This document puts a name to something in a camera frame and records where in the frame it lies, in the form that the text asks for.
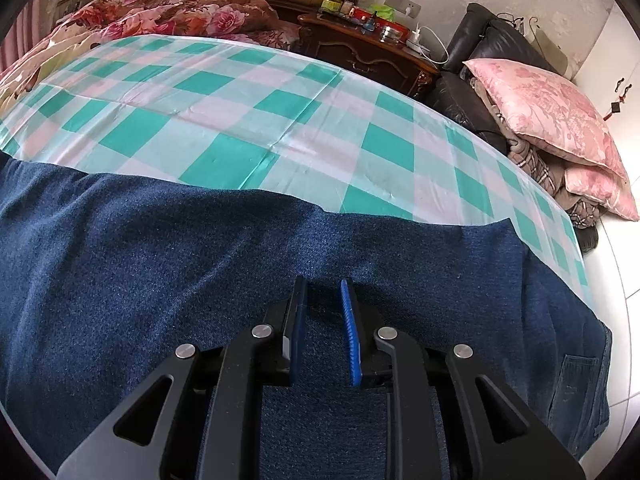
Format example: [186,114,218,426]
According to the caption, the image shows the grey wall socket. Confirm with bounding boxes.
[385,0,422,18]

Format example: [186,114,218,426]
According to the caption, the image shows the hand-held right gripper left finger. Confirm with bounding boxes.
[55,275,308,480]

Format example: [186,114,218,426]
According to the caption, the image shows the pink curtain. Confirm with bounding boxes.
[0,0,56,73]

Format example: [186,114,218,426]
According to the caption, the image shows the green white checkered tablecloth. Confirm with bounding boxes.
[0,35,596,311]

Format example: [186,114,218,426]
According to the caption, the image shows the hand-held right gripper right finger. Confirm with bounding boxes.
[340,279,586,480]

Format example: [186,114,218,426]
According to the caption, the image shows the black leather armchair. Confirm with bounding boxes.
[425,2,601,251]

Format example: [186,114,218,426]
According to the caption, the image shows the red tassel charm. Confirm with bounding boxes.
[607,77,626,121]

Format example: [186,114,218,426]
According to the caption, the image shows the wire clothes hanger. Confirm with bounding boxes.
[495,10,568,78]

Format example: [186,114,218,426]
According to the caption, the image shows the large pink floral pillow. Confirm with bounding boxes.
[461,57,628,178]

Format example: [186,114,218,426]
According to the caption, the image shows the brown plaid blanket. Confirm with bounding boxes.
[470,75,608,231]

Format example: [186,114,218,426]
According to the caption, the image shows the blue denim pants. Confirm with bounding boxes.
[0,152,613,480]

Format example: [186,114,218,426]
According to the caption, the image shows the white cable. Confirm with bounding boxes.
[417,25,451,66]

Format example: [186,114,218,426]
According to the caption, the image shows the red tin box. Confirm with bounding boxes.
[350,7,408,36]

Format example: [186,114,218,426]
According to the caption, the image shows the pink floral quilt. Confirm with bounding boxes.
[0,0,306,96]

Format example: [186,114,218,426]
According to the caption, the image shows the white wardrobe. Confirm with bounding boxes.
[570,0,640,411]

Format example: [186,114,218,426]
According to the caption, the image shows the dark wooden nightstand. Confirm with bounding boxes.
[270,2,443,101]

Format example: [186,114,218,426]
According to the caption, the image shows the small pink floral pillow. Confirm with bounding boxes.
[565,165,640,222]

